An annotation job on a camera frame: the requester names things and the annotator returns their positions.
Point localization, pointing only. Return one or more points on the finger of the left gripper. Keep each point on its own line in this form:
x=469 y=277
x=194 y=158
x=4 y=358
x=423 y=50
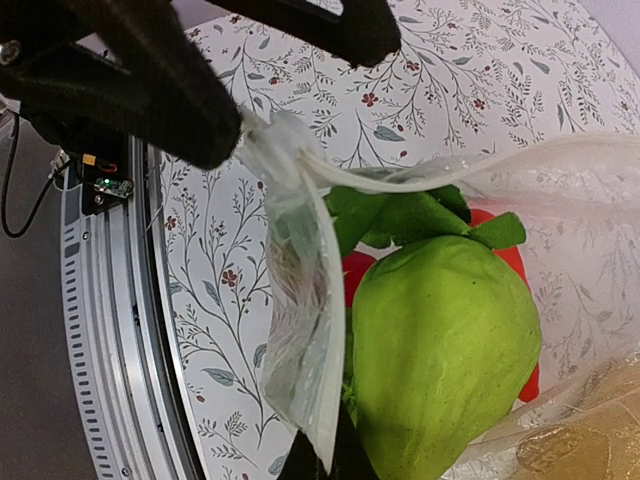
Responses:
x=363 y=34
x=127 y=65

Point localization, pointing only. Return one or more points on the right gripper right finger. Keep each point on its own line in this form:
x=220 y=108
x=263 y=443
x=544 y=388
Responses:
x=350 y=460

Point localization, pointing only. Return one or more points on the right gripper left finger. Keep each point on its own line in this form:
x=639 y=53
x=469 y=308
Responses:
x=302 y=463

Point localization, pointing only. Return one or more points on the small green toy vegetable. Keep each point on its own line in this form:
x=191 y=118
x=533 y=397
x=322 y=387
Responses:
x=446 y=335

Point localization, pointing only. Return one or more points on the clear zip top bag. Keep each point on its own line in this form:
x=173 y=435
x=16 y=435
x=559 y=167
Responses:
x=326 y=227

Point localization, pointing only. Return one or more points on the floral tablecloth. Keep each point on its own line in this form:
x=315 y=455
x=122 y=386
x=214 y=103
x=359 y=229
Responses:
x=539 y=81

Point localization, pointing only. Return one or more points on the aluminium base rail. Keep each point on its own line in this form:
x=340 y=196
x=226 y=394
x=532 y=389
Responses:
x=123 y=351

